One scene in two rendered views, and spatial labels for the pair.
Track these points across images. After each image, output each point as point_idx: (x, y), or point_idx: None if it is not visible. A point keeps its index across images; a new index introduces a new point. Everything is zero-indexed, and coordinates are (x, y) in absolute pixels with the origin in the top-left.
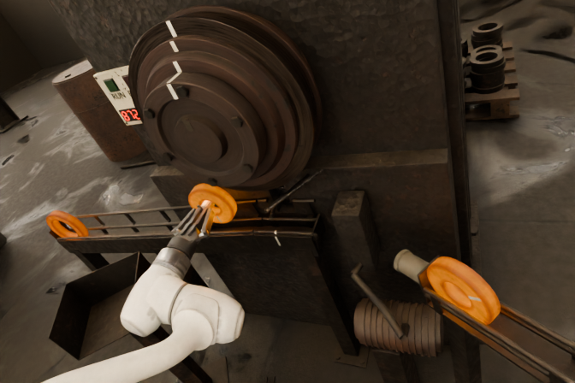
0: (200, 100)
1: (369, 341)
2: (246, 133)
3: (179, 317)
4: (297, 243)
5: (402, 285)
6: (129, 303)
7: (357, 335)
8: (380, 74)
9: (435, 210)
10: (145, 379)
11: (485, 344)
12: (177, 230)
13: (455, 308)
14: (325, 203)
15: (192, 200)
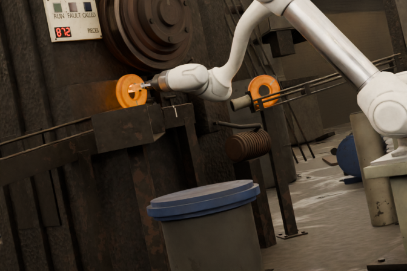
0: None
1: (249, 143)
2: (188, 10)
3: (216, 68)
4: (185, 111)
5: (217, 174)
6: (192, 63)
7: (241, 146)
8: None
9: None
10: (243, 57)
11: (284, 102)
12: (143, 83)
13: (268, 94)
14: (178, 100)
15: (123, 84)
